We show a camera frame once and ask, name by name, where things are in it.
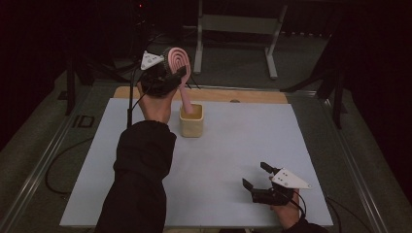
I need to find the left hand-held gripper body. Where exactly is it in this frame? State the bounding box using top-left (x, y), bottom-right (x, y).
top-left (140, 50), bottom-right (182, 98)

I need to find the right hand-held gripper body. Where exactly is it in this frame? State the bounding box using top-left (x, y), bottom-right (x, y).
top-left (251, 167), bottom-right (312, 207)

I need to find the pink hairbrush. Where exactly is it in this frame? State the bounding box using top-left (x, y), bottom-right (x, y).
top-left (162, 47), bottom-right (195, 116)

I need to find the cream square holder cup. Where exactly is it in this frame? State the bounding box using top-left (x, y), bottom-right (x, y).
top-left (179, 103), bottom-right (205, 139)

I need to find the person's right hand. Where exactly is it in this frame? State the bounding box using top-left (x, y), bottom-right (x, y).
top-left (270, 197), bottom-right (303, 230)

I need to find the person's left hand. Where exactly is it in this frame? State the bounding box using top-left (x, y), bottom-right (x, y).
top-left (136, 83), bottom-right (178, 125)

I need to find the white table cover sheet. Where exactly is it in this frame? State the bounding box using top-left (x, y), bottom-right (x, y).
top-left (59, 97), bottom-right (334, 228)

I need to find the black stand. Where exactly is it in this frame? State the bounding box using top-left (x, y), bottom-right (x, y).
top-left (63, 56), bottom-right (98, 117)
top-left (280, 30), bottom-right (349, 130)

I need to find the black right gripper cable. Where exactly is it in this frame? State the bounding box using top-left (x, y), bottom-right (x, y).
top-left (291, 189), bottom-right (308, 218)

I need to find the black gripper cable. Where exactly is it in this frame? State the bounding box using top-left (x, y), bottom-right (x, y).
top-left (126, 66), bottom-right (154, 129)
top-left (291, 189), bottom-right (308, 218)

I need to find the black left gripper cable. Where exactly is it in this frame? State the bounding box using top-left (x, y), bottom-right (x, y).
top-left (126, 66), bottom-right (154, 129)

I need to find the black floor cable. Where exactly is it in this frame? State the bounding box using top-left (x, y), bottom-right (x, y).
top-left (325, 195), bottom-right (374, 233)
top-left (45, 137), bottom-right (95, 196)

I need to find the grey metal stand frame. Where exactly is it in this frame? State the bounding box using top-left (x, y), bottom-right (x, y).
top-left (192, 0), bottom-right (290, 81)

